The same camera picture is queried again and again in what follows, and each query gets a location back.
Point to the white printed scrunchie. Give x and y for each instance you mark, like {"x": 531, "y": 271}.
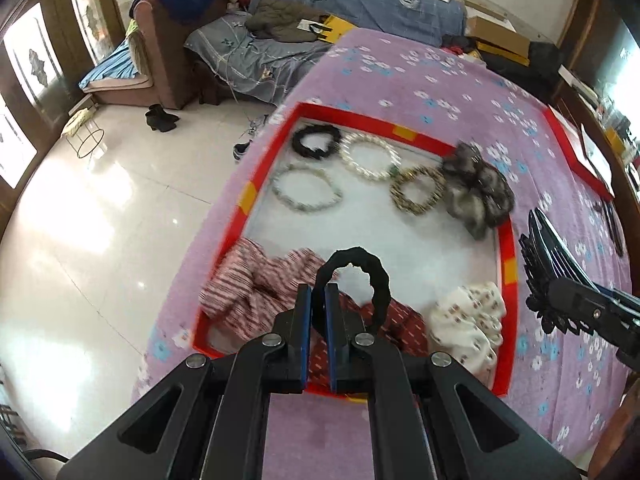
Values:
{"x": 465, "y": 325}

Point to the grey fur scrunchie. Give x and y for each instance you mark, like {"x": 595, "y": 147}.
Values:
{"x": 475, "y": 195}

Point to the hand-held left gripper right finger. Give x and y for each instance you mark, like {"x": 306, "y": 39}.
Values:
{"x": 330, "y": 340}

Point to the olive jacket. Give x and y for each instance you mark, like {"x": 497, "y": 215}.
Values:
{"x": 280, "y": 17}

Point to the black bag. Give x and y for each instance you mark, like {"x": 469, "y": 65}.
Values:
{"x": 530, "y": 70}

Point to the red checked scrunchie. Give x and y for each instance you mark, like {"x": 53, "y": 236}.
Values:
{"x": 240, "y": 280}

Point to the yellow paper bag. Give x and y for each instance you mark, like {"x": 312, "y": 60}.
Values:
{"x": 335, "y": 30}

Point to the light blue striped cushion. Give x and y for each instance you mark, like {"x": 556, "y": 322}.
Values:
{"x": 110, "y": 67}

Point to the black hair clips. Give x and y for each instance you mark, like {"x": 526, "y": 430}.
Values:
{"x": 545, "y": 255}

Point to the grey-blue star print sheet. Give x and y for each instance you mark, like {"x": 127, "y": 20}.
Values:
{"x": 250, "y": 55}

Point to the blue striped blanket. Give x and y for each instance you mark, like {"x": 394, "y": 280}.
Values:
{"x": 365, "y": 0}

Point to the wooden glass door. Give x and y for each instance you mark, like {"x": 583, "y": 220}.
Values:
{"x": 55, "y": 60}

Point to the black boots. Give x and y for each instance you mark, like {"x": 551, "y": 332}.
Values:
{"x": 160, "y": 117}

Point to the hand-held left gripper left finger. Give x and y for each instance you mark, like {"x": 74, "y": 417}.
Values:
{"x": 306, "y": 340}

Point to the red dotted scrunchie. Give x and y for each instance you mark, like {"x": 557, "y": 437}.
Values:
{"x": 400, "y": 325}

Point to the brown sofa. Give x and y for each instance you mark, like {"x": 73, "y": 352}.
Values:
{"x": 165, "y": 55}

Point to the red-rimmed white tray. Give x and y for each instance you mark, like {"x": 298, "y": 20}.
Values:
{"x": 350, "y": 230}

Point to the black frilly scrunchie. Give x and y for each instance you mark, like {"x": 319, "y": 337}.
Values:
{"x": 300, "y": 142}

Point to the red box lid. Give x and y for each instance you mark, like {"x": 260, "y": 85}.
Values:
{"x": 575, "y": 150}

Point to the dark hair clip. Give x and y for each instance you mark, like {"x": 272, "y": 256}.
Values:
{"x": 612, "y": 225}

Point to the white power strip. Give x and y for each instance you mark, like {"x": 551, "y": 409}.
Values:
{"x": 82, "y": 106}

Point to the cardboard box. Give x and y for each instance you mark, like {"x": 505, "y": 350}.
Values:
{"x": 500, "y": 37}

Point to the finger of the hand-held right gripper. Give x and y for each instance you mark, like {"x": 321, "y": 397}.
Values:
{"x": 600, "y": 325}
{"x": 575, "y": 292}

